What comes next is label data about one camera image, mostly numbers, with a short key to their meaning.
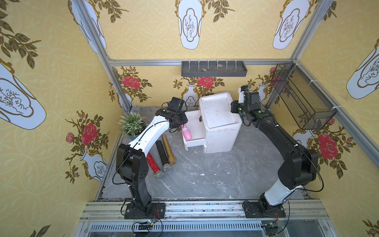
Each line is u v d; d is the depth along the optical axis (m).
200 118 0.88
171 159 0.89
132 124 0.88
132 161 0.47
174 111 0.66
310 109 0.65
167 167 0.86
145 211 0.64
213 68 0.93
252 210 0.73
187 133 0.84
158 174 0.83
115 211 0.75
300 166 0.44
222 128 0.77
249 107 0.64
